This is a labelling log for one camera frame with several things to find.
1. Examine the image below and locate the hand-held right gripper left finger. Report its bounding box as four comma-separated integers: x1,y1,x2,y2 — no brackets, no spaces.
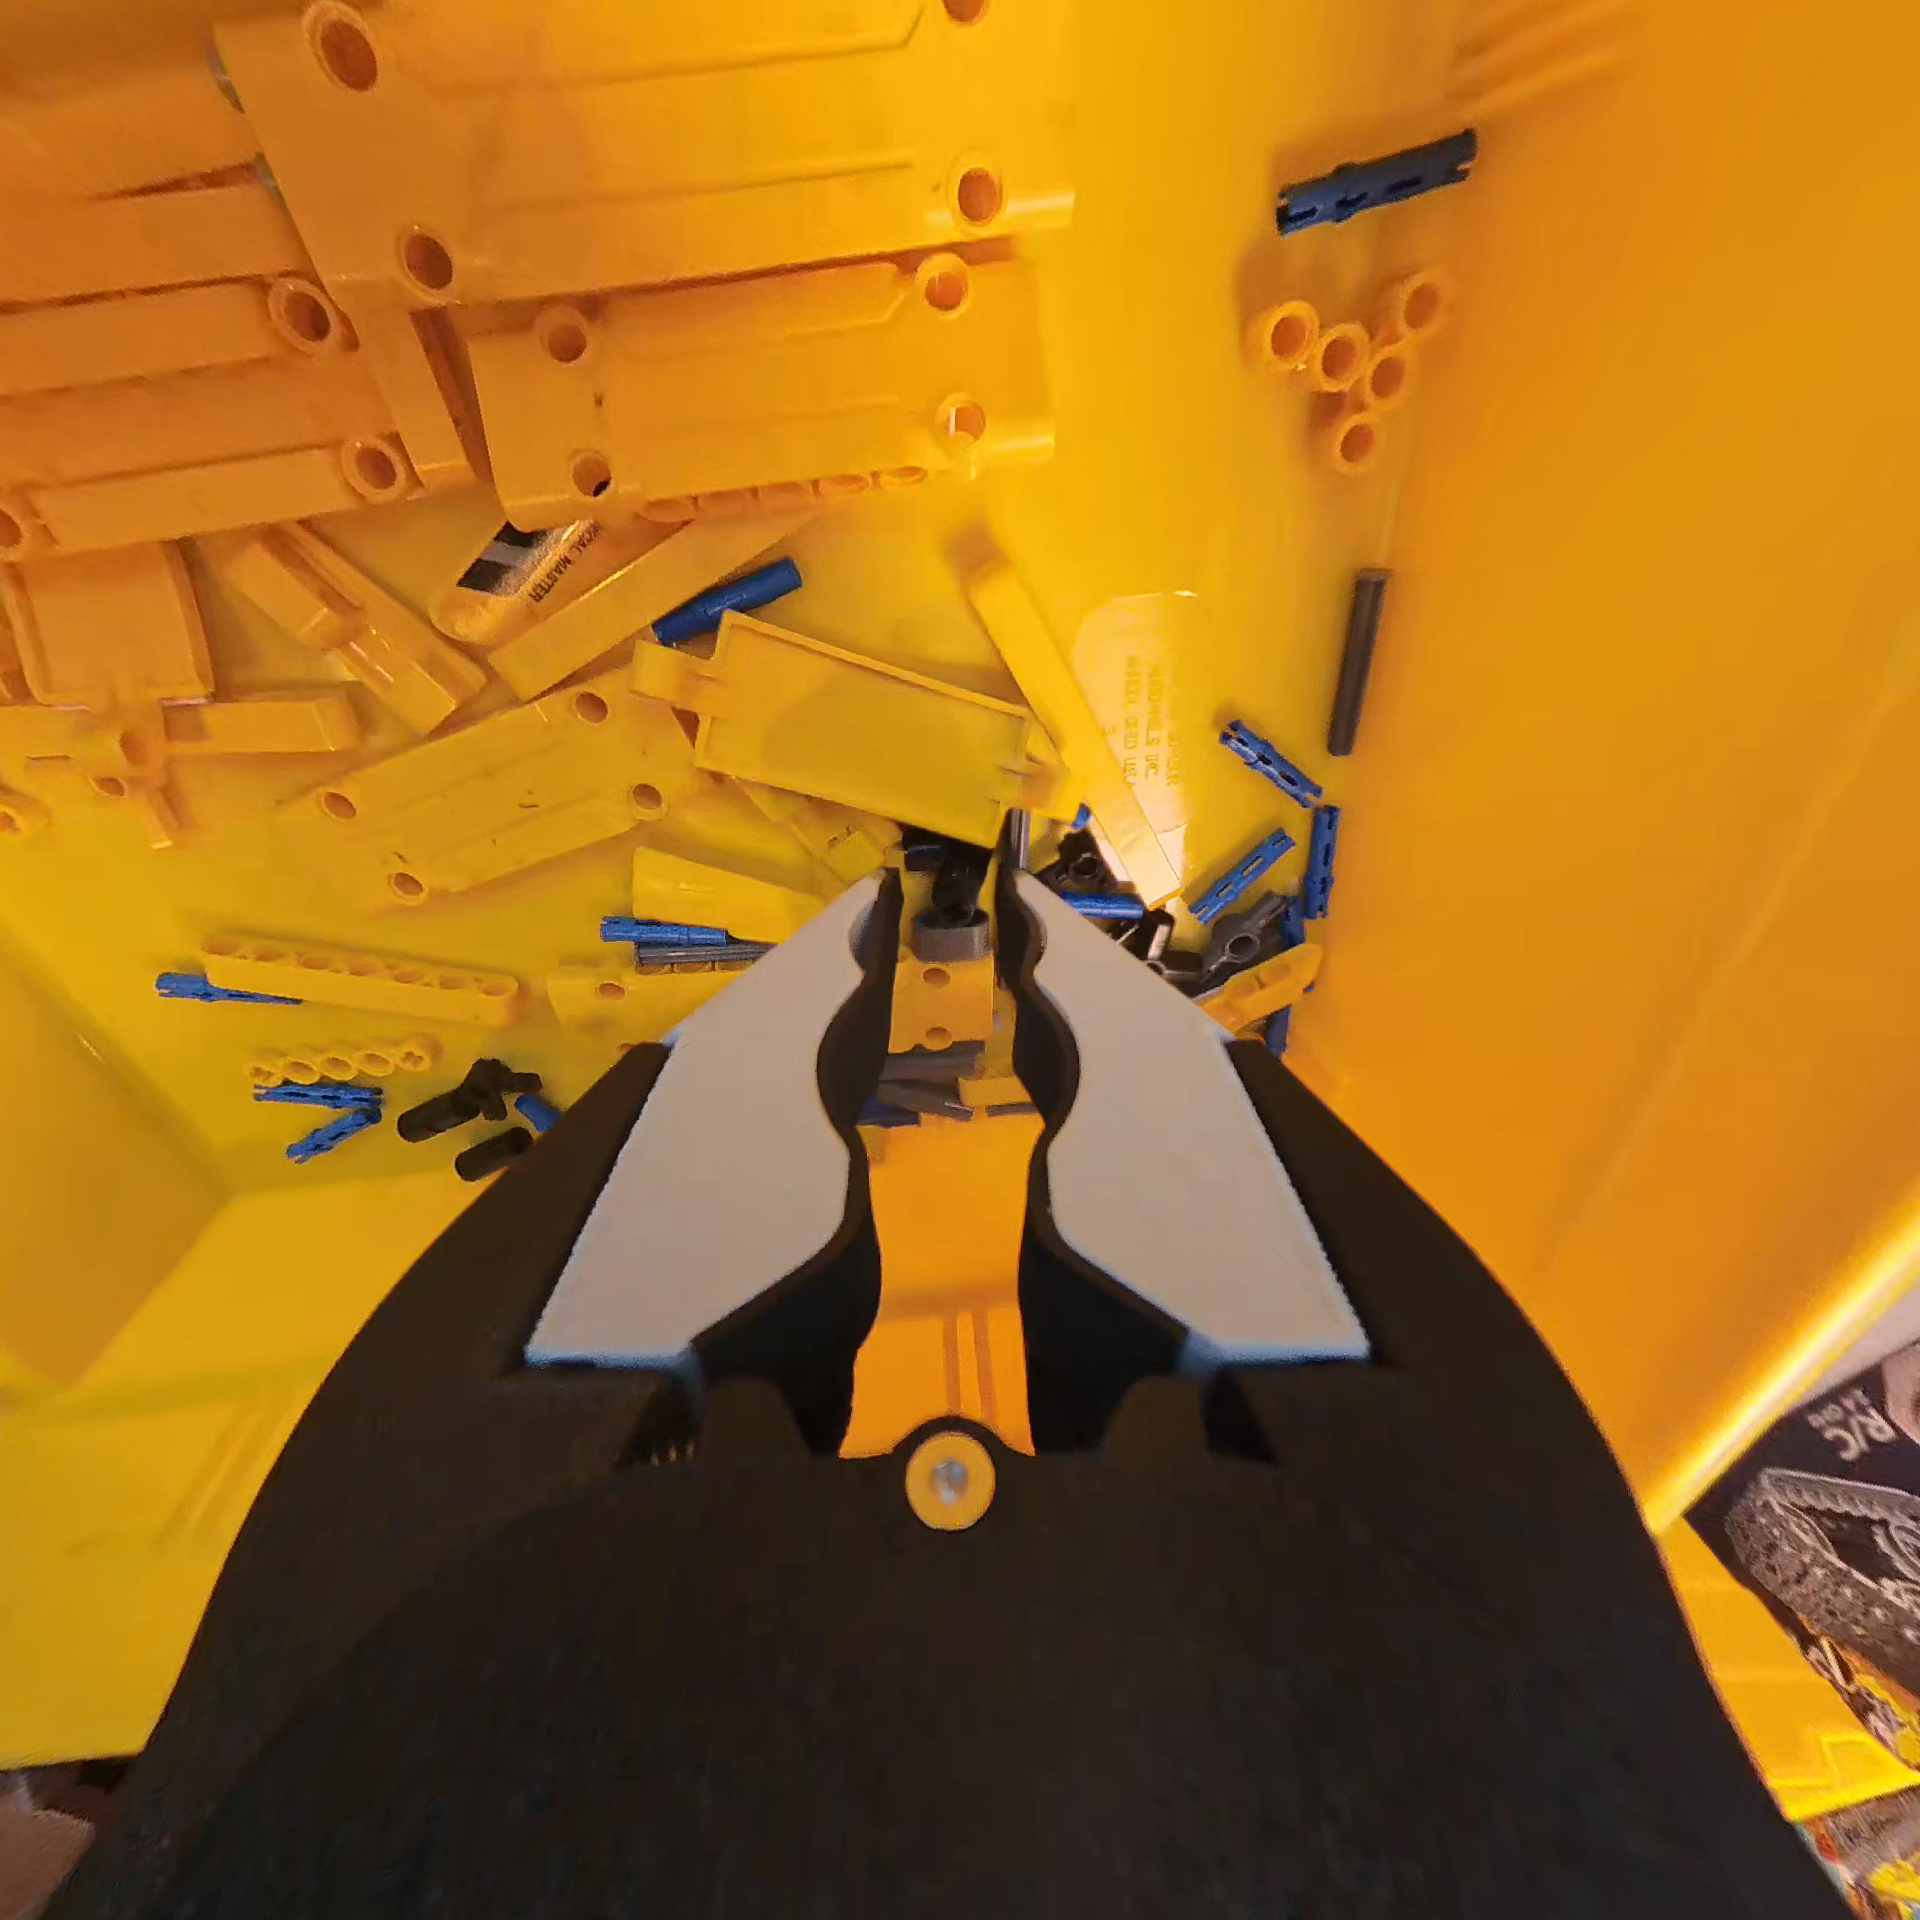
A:
526,875,903,1413

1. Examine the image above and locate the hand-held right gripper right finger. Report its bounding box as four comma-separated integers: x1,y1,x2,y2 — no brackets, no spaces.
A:
1006,870,1377,1413

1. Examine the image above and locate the grey black connector brick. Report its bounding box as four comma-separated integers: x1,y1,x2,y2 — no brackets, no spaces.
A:
891,841,1010,1056

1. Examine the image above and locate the yellow bin with bricks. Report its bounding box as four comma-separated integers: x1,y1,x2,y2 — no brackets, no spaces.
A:
0,0,1920,1838

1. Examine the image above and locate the pile of toy bricks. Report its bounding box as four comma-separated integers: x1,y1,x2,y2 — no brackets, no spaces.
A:
0,0,1491,1189

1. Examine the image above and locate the printed toy box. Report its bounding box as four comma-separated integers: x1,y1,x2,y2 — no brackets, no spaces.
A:
1679,1336,1920,1773

